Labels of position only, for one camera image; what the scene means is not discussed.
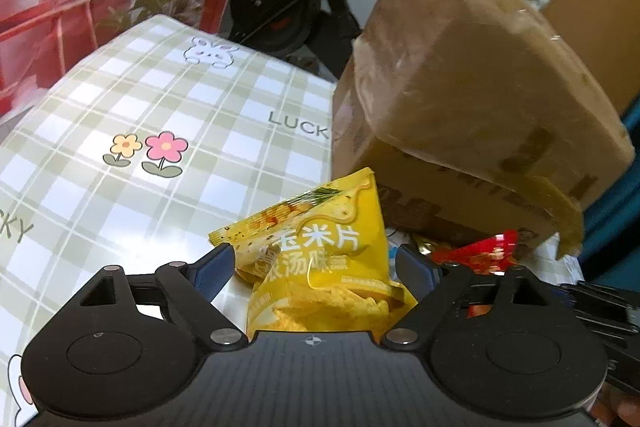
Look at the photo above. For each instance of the wooden board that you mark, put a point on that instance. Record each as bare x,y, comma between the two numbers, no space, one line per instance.
592,7

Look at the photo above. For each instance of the brown cardboard box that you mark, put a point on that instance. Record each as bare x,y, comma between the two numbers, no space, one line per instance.
465,107

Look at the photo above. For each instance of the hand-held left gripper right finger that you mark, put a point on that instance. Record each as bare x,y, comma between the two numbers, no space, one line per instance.
414,269

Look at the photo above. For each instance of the gold wrapped candy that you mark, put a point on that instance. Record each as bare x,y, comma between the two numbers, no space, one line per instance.
424,246

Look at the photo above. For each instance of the red snack packet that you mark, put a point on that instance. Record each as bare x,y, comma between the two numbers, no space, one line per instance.
480,254

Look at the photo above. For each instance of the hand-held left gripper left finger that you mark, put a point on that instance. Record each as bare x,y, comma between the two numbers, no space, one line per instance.
216,269

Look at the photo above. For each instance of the yellow corn chip bag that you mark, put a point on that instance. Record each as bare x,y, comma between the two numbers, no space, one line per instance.
320,267

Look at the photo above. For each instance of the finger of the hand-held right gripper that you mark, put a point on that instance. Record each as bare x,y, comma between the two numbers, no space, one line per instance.
600,307

